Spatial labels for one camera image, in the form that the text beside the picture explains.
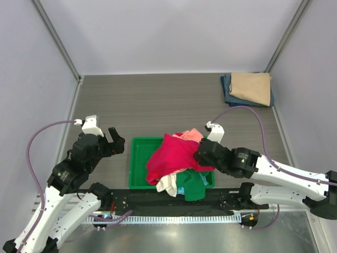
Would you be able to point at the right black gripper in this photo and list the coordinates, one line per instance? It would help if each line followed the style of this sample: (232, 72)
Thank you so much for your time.
(200, 160)

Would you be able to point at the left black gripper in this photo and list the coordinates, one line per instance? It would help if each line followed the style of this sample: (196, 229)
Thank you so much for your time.
(116, 147)

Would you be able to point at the green plastic bin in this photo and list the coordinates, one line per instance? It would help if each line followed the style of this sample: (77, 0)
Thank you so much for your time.
(142, 148)

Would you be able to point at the magenta t shirt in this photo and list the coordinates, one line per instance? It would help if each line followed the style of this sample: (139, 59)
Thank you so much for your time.
(173, 155)

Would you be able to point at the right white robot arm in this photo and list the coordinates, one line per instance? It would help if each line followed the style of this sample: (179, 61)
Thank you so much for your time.
(292, 186)

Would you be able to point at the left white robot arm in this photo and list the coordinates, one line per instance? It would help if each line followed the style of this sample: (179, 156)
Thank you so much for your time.
(46, 231)

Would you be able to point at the salmon pink t shirt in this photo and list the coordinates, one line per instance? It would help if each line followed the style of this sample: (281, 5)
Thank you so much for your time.
(190, 135)

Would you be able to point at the green t shirt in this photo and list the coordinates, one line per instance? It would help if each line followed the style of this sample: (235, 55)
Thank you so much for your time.
(193, 184)

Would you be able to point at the white t shirt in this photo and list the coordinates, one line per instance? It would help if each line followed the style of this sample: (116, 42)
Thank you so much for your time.
(168, 183)

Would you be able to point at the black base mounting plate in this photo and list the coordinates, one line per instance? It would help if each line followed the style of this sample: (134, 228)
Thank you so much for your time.
(150, 203)

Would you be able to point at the folded blue t shirt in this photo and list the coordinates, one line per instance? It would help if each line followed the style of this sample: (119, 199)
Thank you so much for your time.
(233, 101)

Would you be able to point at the folded beige t shirt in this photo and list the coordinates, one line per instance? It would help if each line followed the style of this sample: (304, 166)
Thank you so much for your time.
(252, 87)

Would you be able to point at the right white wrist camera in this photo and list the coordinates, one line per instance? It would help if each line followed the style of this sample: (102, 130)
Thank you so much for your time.
(216, 132)

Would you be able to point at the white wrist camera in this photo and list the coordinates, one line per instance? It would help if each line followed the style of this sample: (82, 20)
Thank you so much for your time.
(216, 132)
(90, 125)

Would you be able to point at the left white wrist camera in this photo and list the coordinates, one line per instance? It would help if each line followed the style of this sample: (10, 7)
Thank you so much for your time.
(90, 125)

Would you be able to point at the white slotted cable duct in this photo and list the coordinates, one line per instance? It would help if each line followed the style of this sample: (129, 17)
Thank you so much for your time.
(139, 220)

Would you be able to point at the left aluminium frame post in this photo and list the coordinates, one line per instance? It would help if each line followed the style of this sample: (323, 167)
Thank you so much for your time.
(55, 37)

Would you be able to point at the aluminium frame post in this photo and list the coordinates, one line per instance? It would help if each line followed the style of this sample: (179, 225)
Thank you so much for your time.
(289, 31)
(55, 37)

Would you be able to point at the right aluminium frame post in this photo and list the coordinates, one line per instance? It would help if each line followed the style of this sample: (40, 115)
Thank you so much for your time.
(289, 31)

